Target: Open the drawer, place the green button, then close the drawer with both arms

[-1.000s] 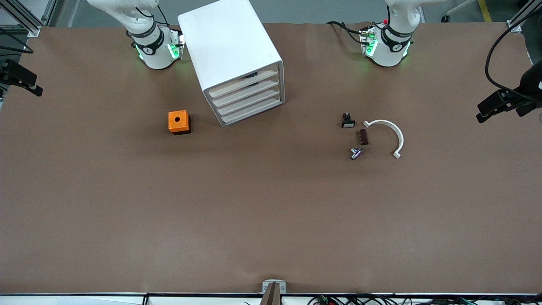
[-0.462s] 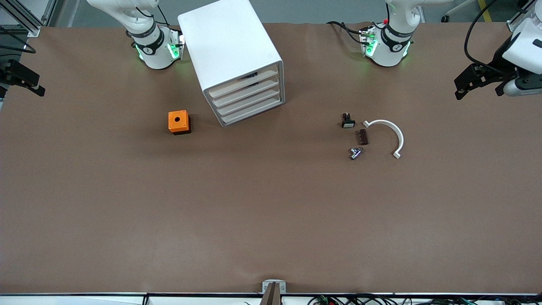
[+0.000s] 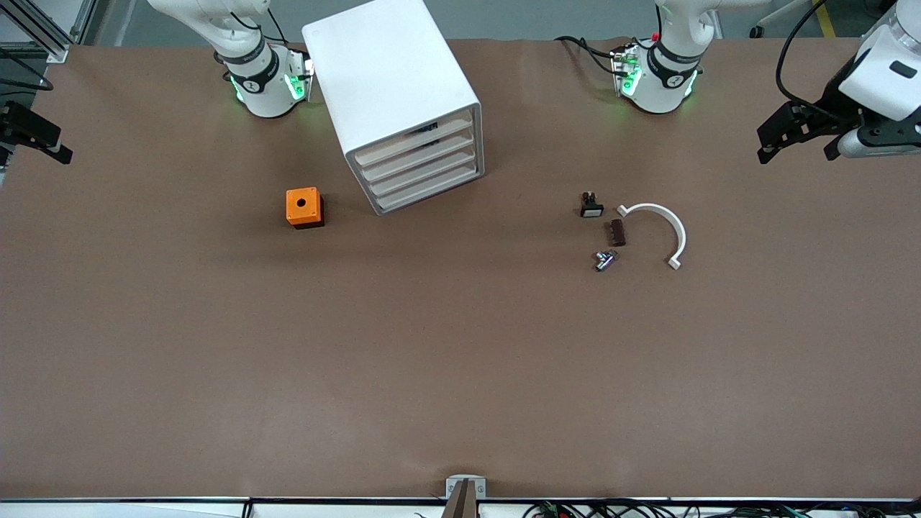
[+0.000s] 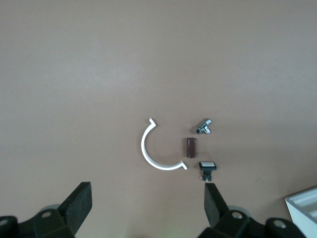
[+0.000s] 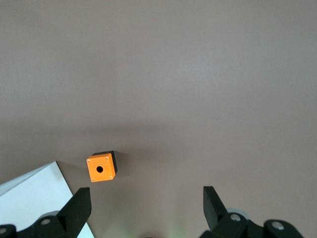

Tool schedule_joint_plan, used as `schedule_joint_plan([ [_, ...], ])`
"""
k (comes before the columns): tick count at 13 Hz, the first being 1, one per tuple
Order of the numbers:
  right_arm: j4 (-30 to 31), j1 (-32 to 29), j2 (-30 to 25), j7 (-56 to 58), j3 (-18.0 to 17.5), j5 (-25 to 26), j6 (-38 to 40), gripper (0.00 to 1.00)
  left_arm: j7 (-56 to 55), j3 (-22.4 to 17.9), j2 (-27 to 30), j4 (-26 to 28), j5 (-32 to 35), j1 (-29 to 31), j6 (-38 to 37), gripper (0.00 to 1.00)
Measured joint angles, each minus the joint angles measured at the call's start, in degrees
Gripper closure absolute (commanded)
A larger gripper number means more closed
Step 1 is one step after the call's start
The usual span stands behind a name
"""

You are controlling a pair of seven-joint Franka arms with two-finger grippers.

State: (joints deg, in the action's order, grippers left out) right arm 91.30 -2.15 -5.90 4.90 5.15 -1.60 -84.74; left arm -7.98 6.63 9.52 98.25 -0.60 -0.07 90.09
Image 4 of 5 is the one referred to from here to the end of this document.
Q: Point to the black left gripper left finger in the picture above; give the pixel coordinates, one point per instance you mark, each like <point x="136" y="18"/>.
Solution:
<point x="76" y="203"/>

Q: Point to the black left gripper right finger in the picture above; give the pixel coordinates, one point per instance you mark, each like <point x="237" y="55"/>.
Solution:
<point x="215" y="208"/>

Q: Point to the small rectangular white-faced push button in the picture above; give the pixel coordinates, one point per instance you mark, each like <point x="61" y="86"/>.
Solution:
<point x="208" y="164"/>

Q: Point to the white drawer cabinet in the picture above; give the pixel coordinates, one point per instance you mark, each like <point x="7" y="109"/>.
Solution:
<point x="305" y="213"/>

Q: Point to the maroon cylindrical component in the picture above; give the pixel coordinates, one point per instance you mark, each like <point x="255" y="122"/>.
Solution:
<point x="190" y="148"/>

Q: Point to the chrome metal valve fitting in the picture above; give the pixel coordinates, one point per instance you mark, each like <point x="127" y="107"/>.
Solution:
<point x="203" y="126"/>

